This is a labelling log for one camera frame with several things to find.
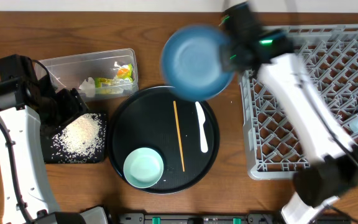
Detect white paper napkin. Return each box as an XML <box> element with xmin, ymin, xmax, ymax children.
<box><xmin>79</xmin><ymin>77</ymin><xmax>96</xmax><ymax>98</ymax></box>

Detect pile of white rice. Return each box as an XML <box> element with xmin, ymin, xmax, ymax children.
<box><xmin>50</xmin><ymin>113</ymin><xmax>104</xmax><ymax>163</ymax></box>

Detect blue plate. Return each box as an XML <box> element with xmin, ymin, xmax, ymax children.
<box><xmin>160</xmin><ymin>25</ymin><xmax>234</xmax><ymax>101</ymax></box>

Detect green yellow snack wrapper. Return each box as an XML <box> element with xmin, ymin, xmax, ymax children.
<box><xmin>95</xmin><ymin>64</ymin><xmax>134</xmax><ymax>95</ymax></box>

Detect mint green bowl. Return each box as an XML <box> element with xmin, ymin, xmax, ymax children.
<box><xmin>123</xmin><ymin>147</ymin><xmax>164</xmax><ymax>189</ymax></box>

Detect wooden chopstick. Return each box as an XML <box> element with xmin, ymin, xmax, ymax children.
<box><xmin>173</xmin><ymin>101</ymin><xmax>185</xmax><ymax>172</ymax></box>

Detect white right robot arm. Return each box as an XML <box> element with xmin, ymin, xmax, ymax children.
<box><xmin>221</xmin><ymin>29</ymin><xmax>358</xmax><ymax>223</ymax></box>

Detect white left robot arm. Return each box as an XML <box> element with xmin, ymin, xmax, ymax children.
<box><xmin>0</xmin><ymin>78</ymin><xmax>109</xmax><ymax>224</ymax></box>

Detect grey dishwasher rack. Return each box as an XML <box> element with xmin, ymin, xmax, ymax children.
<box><xmin>239</xmin><ymin>24</ymin><xmax>358</xmax><ymax>180</ymax></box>

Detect black rectangular tray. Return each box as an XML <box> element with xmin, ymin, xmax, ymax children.
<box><xmin>40</xmin><ymin>111</ymin><xmax>108</xmax><ymax>165</ymax></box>

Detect clear plastic bin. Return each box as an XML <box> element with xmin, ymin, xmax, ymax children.
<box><xmin>35</xmin><ymin>49</ymin><xmax>139</xmax><ymax>102</ymax></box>

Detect white plastic knife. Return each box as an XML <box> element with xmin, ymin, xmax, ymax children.
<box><xmin>195</xmin><ymin>101</ymin><xmax>208</xmax><ymax>153</ymax></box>

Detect round black tray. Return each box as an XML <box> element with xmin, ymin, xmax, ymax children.
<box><xmin>106</xmin><ymin>86</ymin><xmax>220</xmax><ymax>194</ymax></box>

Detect black rail with green clips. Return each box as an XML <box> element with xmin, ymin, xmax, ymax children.
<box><xmin>117</xmin><ymin>213</ymin><xmax>283</xmax><ymax>224</ymax></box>

